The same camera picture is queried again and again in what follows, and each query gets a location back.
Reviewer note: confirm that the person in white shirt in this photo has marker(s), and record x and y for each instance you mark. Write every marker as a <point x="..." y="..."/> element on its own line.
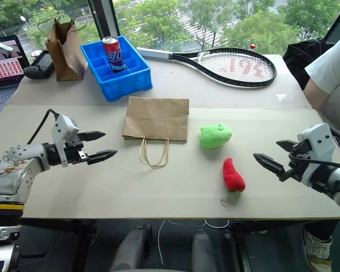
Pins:
<point x="334" y="73"/>

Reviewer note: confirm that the blue plastic divided crate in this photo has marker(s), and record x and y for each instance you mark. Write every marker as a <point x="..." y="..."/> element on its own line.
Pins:
<point x="130" y="80"/>

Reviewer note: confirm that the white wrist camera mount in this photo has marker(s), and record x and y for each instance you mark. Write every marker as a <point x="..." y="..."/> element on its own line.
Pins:
<point x="63" y="127"/>
<point x="318" y="139"/>

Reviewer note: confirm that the standing brown paper bag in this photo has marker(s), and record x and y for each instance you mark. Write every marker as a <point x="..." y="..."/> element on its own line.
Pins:
<point x="65" y="56"/>

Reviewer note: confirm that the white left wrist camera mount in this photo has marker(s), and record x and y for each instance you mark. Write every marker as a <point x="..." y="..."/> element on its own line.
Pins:
<point x="63" y="127"/>

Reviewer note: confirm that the flat brown paper bag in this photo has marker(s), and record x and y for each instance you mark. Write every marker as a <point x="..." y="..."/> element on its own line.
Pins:
<point x="156" y="119"/>

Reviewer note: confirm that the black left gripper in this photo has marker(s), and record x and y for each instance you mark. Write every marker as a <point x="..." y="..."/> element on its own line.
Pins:
<point x="73" y="154"/>

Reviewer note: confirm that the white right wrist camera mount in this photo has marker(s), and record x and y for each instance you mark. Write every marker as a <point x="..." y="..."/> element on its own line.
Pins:
<point x="318" y="139"/>

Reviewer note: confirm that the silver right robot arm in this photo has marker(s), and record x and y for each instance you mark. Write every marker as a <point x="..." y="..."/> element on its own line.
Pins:
<point x="338" y="178"/>

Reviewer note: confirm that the green plush toy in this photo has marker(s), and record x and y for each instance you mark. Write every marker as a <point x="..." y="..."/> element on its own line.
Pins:
<point x="215" y="136"/>

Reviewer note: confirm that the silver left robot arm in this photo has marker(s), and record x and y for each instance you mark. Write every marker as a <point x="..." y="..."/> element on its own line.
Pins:
<point x="14" y="170"/>

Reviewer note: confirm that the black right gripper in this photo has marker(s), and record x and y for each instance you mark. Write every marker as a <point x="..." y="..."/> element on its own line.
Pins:
<point x="293" y="173"/>

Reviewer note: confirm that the worn white shoe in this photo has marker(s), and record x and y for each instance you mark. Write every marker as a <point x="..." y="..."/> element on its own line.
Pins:
<point x="317" y="249"/>

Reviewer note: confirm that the grey rounded leg shape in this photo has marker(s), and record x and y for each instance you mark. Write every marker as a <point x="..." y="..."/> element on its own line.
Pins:
<point x="130" y="249"/>
<point x="204" y="252"/>

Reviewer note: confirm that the black and white tennis racket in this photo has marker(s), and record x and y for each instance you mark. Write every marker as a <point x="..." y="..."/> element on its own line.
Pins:
<point x="215" y="76"/>

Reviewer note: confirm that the red plush chili pepper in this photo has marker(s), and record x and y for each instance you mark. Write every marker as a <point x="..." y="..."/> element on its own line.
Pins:
<point x="233" y="175"/>

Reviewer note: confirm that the red and blue soda can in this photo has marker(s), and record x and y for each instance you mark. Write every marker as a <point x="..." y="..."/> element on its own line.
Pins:
<point x="114" y="55"/>

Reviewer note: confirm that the black backpack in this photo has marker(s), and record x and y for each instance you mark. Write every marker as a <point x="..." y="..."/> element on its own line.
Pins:
<point x="296" y="62"/>

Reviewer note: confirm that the clear tape scrap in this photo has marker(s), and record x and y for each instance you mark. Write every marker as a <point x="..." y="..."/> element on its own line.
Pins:
<point x="283" y="97"/>

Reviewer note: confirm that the small red cap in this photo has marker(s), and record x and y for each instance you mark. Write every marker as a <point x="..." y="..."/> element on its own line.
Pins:
<point x="253" y="46"/>

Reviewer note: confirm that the black table frame leg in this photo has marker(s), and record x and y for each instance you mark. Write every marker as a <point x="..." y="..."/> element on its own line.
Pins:
<point x="238" y="243"/>
<point x="82" y="241"/>

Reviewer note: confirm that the black handheld game controller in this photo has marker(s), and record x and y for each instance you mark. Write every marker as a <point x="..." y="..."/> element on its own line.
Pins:
<point x="38" y="69"/>

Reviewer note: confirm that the open laptop computer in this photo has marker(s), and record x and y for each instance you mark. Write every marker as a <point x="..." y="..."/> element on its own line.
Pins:
<point x="3" y="65"/>

